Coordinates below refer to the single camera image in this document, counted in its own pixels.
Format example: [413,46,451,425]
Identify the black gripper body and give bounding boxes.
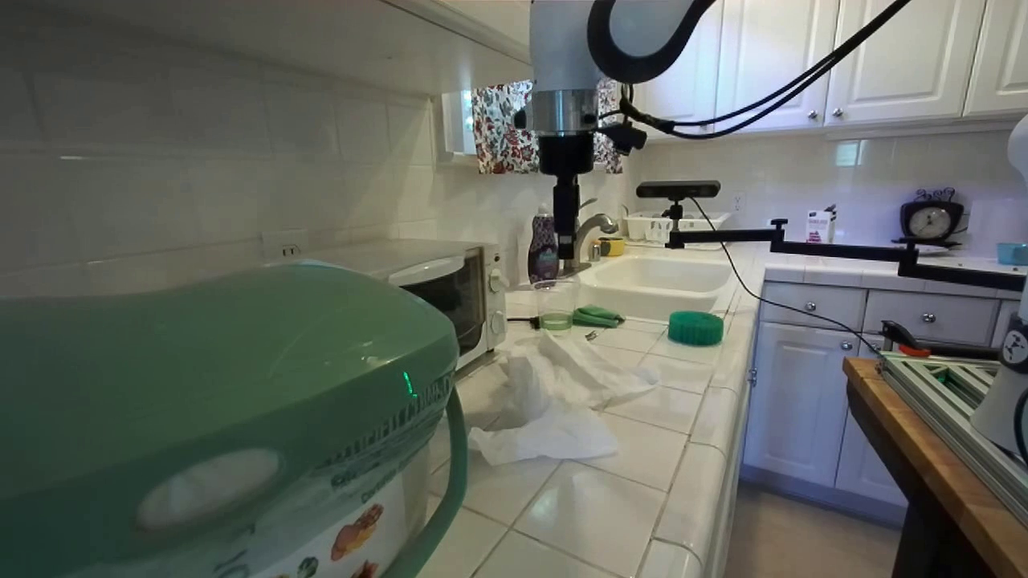
[535,133,598,226]

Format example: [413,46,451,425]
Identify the chrome faucet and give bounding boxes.
[571,208,628,274]

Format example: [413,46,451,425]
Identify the dark purple bottle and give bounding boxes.
[526,211,565,290]

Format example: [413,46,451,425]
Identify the floral curtain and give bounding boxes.
[469,75,628,178]

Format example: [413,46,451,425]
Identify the white sink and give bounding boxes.
[575,252,743,321]

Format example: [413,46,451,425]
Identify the white toaster oven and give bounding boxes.
[307,233,515,371]

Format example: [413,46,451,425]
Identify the green round sponge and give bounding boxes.
[666,308,730,350]

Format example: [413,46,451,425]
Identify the white upper cabinet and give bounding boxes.
[382,0,532,70]

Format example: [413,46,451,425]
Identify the white cloth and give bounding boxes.
[463,329,663,468]

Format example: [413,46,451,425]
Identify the white soap bottle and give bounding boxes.
[802,203,841,246]

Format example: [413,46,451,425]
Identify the white lower cabinets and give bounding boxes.
[743,281,1022,513]

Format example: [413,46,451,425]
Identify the black round clock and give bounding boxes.
[895,186,971,252]

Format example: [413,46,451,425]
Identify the white panelled upper cabinets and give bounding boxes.
[629,0,1028,134]

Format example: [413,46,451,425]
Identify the green-lidded white appliance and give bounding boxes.
[0,256,475,578]

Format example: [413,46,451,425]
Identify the wooden table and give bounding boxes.
[841,358,1028,578]

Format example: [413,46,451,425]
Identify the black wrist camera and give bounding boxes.
[600,120,652,153]

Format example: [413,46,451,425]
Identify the black bar-shaped camera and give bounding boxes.
[634,178,725,203]

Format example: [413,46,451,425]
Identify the thin black camera cable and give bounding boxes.
[683,197,893,361]

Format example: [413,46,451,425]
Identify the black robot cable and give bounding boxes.
[616,0,916,143]

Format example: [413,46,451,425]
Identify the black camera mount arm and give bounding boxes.
[658,197,1028,294]

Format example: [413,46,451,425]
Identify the aluminium frame rails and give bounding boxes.
[877,346,1028,529]

